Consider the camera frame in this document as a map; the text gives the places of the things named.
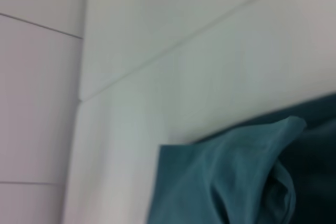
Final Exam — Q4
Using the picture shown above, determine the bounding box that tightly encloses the blue t-shirt with pink print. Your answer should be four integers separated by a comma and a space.
146, 93, 336, 224

